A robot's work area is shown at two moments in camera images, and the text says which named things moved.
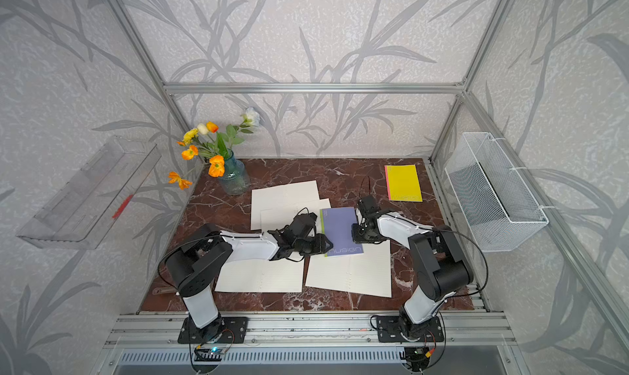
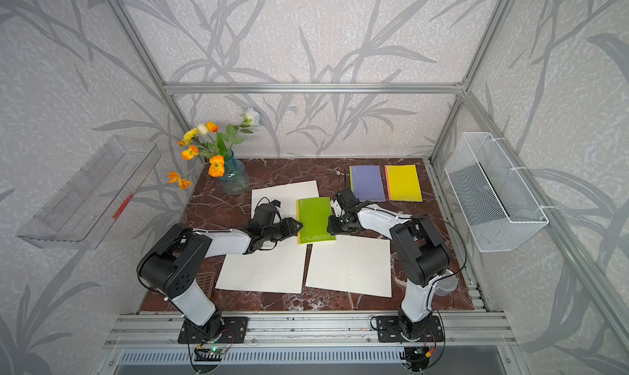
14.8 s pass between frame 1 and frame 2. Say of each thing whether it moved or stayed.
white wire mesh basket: stayed
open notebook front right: stayed
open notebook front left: stayed
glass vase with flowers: stayed
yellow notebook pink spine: stayed
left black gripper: moved
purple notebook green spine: moved
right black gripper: moved
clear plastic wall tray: stayed
